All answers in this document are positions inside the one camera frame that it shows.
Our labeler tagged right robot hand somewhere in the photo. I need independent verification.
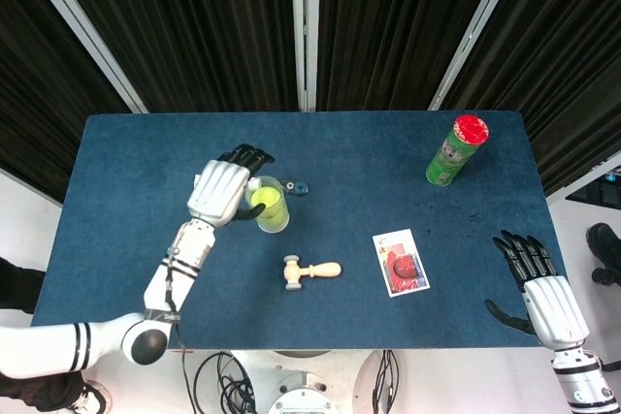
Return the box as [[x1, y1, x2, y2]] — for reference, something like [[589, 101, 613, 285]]
[[484, 229, 591, 351]]

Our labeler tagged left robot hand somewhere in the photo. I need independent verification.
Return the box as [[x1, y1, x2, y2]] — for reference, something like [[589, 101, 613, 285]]
[[186, 143, 276, 230]]

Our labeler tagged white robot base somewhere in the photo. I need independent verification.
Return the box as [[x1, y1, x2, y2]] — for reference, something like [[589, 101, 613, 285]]
[[232, 348, 377, 414]]

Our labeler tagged clear plastic cup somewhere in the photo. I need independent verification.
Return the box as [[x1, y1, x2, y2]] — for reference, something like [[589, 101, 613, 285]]
[[245, 175, 291, 235]]

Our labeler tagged black chair caster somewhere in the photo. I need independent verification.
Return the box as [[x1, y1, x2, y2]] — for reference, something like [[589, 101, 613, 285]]
[[590, 266, 621, 288]]

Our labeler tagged small black blue gadget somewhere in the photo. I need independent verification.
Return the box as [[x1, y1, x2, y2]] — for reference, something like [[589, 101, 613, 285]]
[[280, 178, 311, 198]]

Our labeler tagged small wooden mallet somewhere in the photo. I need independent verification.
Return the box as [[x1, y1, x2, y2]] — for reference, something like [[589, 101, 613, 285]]
[[282, 254, 343, 292]]

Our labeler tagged black bulky equipment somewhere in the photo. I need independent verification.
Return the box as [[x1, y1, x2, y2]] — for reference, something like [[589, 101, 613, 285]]
[[565, 167, 621, 206]]

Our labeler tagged blue felt table cover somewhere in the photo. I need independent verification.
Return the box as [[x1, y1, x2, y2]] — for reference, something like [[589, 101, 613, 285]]
[[31, 111, 586, 351]]

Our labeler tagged picture card red fruit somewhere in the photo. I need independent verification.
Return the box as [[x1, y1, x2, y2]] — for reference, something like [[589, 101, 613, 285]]
[[372, 228, 432, 298]]

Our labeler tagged black curtain panel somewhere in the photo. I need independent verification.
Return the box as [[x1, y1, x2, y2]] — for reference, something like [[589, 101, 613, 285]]
[[441, 0, 621, 197], [0, 0, 132, 203], [43, 0, 300, 113], [314, 0, 508, 112]]

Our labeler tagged green can red lid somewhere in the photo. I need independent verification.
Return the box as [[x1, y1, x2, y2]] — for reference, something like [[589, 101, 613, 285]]
[[425, 113, 490, 187]]

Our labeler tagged black white sneaker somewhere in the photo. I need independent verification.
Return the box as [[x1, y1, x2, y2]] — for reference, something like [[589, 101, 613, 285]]
[[72, 381, 112, 414]]

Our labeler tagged aluminium partition post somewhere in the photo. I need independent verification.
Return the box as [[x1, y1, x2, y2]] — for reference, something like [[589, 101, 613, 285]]
[[428, 0, 528, 112], [290, 0, 321, 112], [12, 0, 149, 114], [545, 150, 621, 201]]

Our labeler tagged black cable bundle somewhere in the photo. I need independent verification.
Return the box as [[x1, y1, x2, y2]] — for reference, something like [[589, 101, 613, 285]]
[[371, 349, 402, 414], [193, 350, 257, 414]]

